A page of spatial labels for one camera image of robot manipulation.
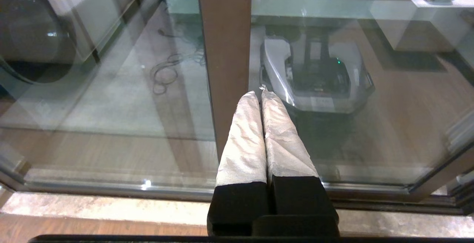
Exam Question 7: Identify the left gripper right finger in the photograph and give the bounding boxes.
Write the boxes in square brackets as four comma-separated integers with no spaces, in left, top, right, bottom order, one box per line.
[261,87,339,224]

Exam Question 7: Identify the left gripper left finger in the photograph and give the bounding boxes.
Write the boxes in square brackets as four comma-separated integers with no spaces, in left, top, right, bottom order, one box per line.
[207,91,270,236]

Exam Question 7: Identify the brown framed sliding glass door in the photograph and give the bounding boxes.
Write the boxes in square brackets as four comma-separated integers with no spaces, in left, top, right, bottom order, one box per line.
[122,0,474,203]

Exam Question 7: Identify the brown framed fixed glass panel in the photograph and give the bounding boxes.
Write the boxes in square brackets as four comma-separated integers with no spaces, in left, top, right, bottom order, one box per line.
[0,0,254,201]

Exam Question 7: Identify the white laundry cabinet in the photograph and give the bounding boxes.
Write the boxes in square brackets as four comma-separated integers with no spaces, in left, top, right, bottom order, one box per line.
[37,0,152,64]

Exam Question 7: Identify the dark front-load washing machine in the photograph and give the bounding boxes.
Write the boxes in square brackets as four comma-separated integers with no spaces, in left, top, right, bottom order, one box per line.
[0,0,78,85]

